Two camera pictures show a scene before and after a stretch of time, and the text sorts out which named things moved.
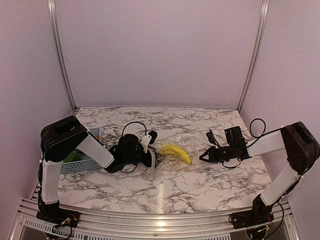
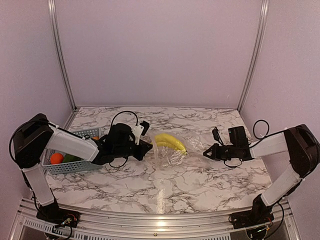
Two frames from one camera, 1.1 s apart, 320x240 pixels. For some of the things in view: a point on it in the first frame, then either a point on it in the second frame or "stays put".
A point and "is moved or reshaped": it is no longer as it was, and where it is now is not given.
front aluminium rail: (28, 225) stays put
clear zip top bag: (175, 156) is moved or reshaped
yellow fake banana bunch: (174, 150) -> (167, 140)
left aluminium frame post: (51, 4) stays put
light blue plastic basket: (85, 163) stays put
